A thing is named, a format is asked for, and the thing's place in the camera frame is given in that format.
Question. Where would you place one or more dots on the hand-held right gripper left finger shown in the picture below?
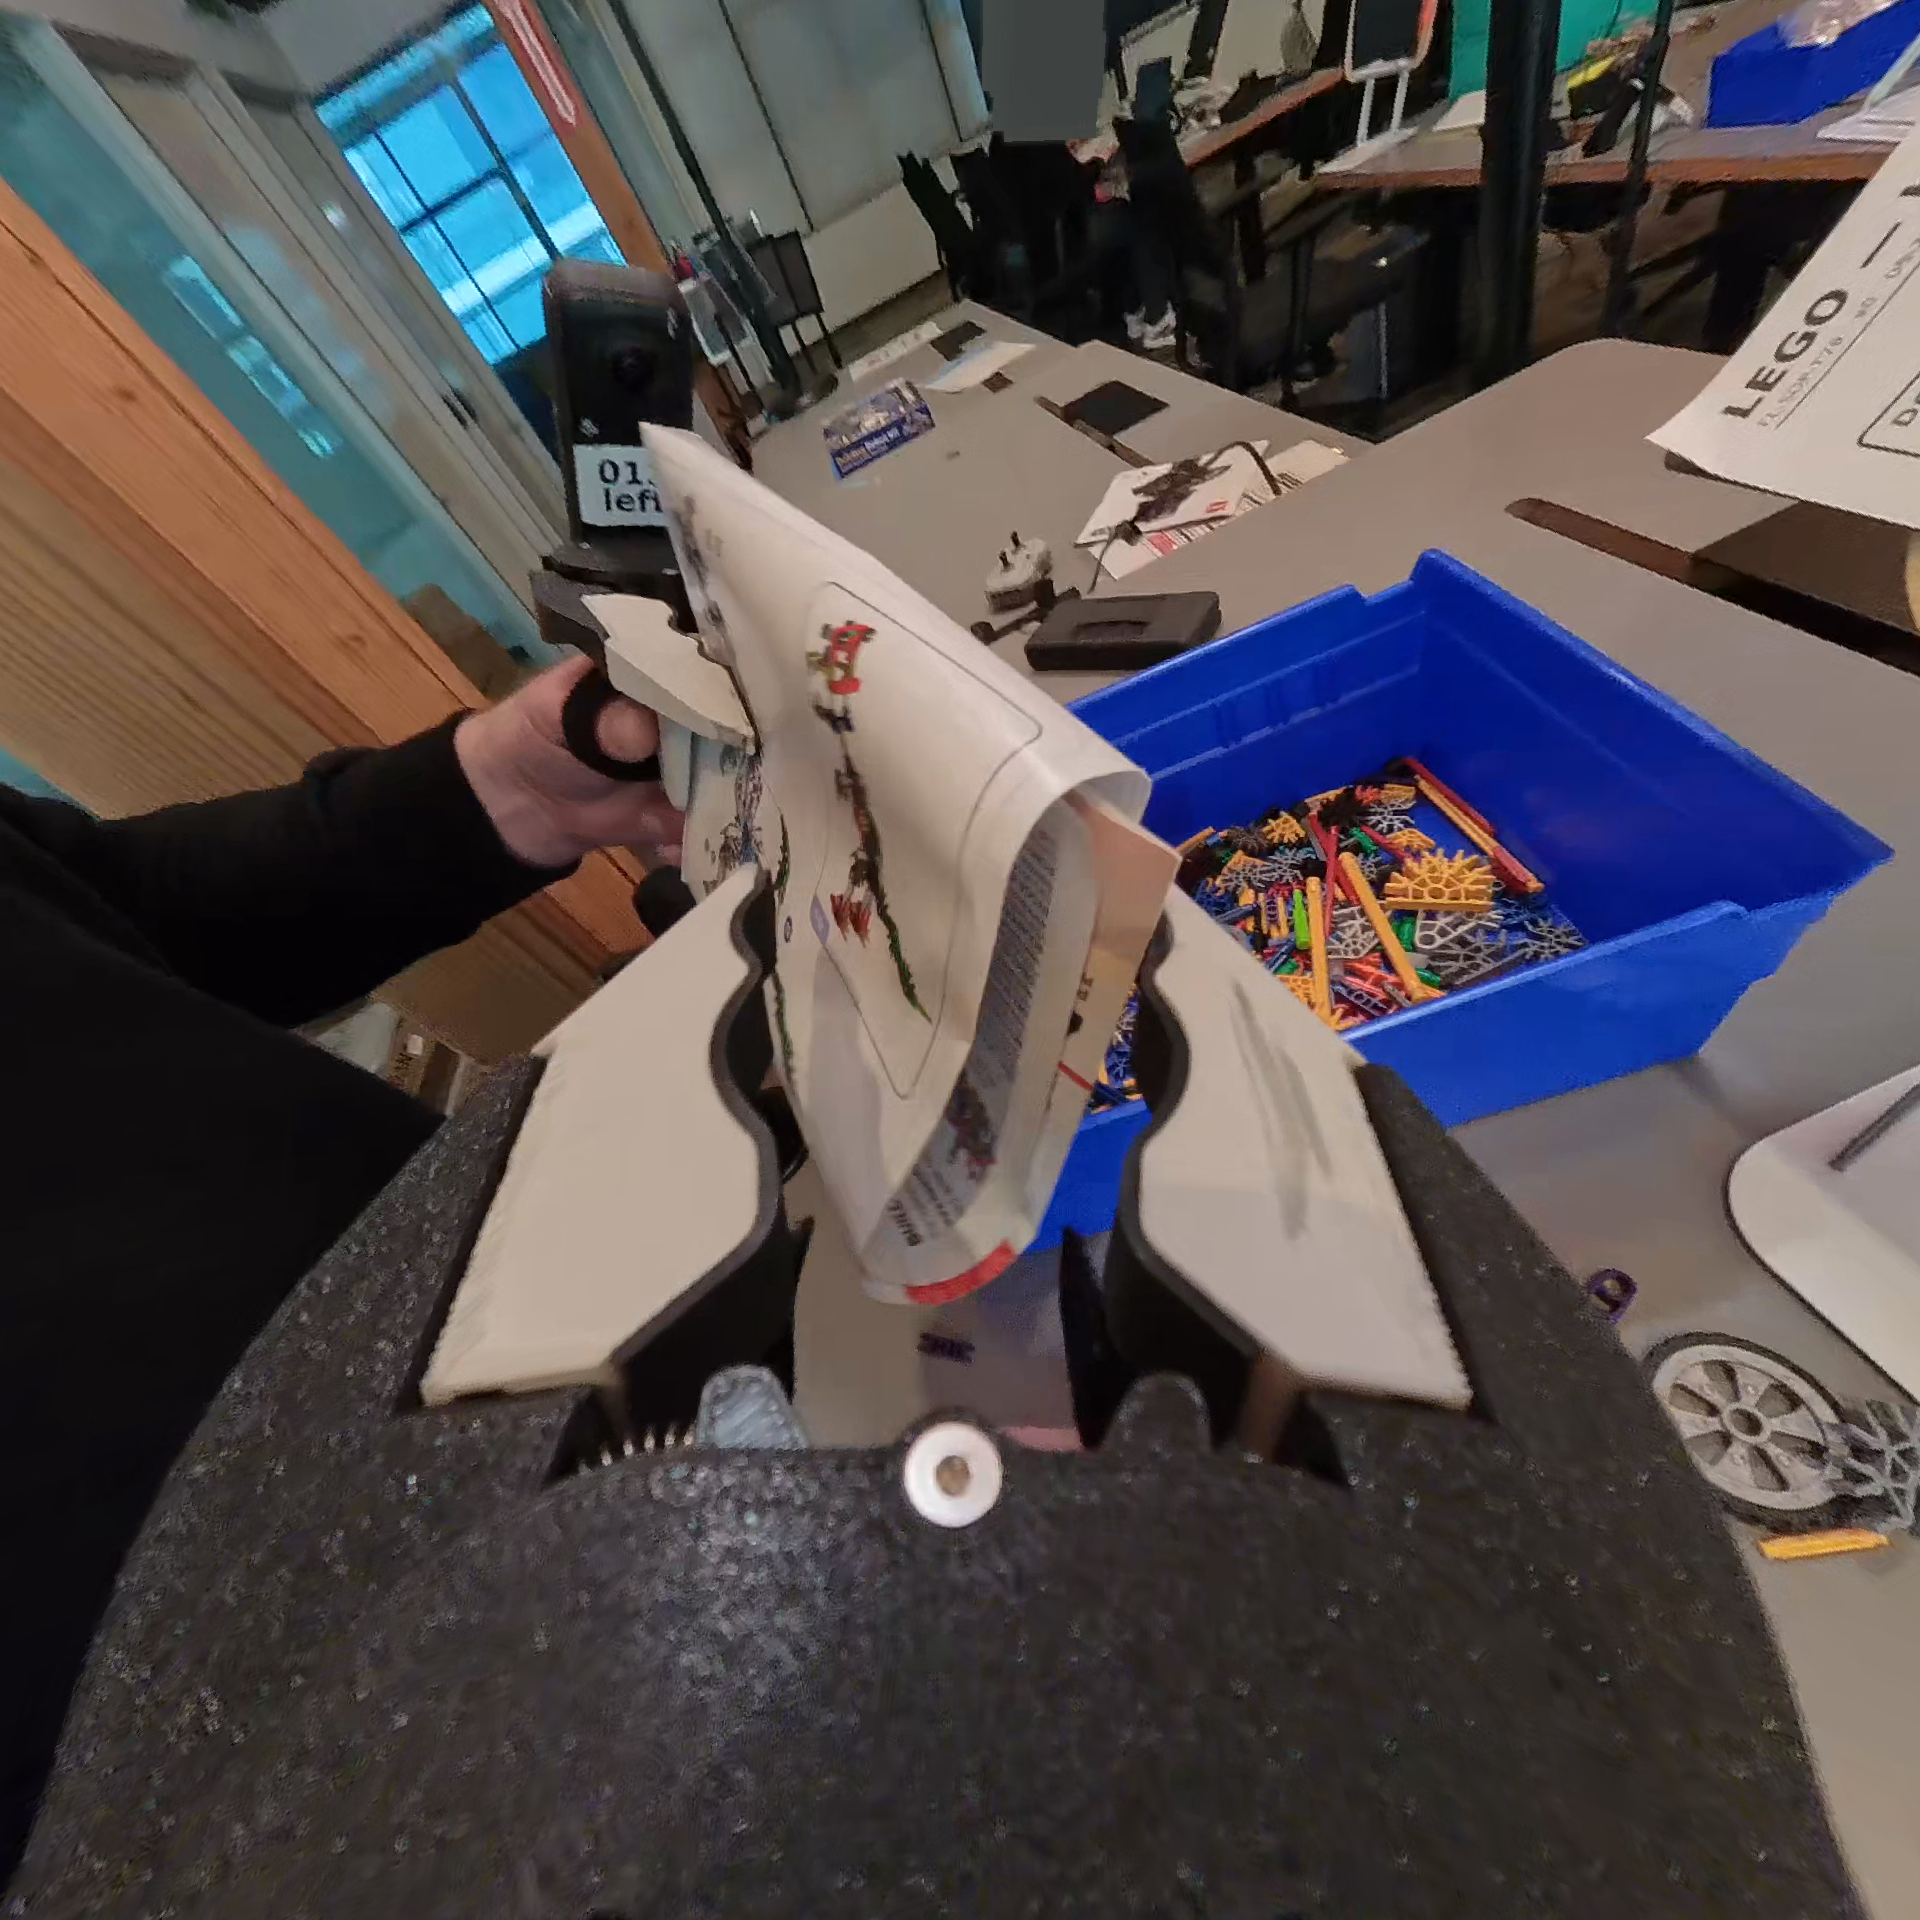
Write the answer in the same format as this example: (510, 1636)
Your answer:
(630, 1186)

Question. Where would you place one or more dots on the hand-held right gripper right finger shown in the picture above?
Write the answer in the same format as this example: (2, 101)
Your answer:
(1292, 1201)

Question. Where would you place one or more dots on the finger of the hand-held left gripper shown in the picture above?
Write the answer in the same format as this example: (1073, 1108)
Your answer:
(660, 660)

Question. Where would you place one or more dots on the paper instruction sheet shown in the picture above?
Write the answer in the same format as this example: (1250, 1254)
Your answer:
(900, 748)

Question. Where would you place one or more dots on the person's left forearm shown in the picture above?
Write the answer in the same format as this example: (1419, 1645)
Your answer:
(267, 887)

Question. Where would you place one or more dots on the person's left hand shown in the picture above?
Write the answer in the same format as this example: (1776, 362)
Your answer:
(518, 771)

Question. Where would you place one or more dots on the pile of colourful toy pieces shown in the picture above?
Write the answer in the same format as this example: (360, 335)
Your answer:
(1350, 899)

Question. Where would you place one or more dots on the purple toy connector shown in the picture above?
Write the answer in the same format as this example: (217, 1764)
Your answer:
(1607, 1294)

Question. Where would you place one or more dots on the small black toy parts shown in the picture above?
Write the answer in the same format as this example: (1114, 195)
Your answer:
(1016, 580)

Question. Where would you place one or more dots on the black rectangular case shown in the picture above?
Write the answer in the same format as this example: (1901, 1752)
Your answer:
(1125, 630)

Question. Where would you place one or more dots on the grey toy wheel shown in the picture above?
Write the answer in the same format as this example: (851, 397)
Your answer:
(1748, 1418)

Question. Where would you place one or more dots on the blue plastic bin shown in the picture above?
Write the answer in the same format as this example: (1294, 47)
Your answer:
(1815, 61)
(1649, 840)

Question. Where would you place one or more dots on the black flat pad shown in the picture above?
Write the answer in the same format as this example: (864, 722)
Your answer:
(1111, 410)

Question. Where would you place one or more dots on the yellow toy rod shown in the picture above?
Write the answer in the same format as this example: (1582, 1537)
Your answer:
(1823, 1543)

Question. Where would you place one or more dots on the grey snowflake toy connector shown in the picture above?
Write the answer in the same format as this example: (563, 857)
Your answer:
(1880, 1464)

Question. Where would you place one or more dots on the white printed leaflet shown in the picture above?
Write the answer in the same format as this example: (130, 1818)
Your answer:
(1292, 467)

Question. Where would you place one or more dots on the white instruction sign board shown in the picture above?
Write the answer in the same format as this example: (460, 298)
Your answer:
(1829, 361)

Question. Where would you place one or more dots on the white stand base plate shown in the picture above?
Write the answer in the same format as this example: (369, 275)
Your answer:
(1829, 1245)

